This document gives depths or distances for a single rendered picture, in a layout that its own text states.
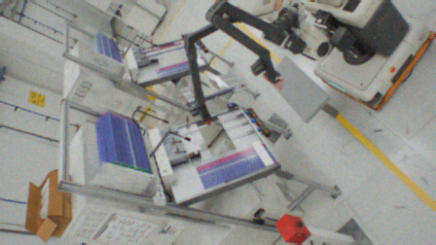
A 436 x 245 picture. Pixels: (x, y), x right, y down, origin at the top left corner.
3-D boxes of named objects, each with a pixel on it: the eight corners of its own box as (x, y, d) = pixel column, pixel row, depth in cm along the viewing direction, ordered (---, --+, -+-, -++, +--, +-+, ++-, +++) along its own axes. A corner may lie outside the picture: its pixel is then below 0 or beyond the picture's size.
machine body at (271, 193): (270, 157, 314) (225, 137, 277) (309, 213, 262) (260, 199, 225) (230, 200, 334) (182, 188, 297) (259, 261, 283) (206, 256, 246)
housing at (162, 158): (162, 140, 252) (158, 126, 242) (177, 186, 216) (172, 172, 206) (152, 143, 250) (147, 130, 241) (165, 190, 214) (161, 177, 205)
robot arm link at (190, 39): (183, 39, 198) (178, 35, 206) (191, 58, 206) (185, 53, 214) (244, 8, 206) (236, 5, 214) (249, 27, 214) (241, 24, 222)
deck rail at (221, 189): (279, 168, 215) (279, 162, 210) (280, 170, 213) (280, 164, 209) (177, 207, 202) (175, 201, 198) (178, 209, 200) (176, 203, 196)
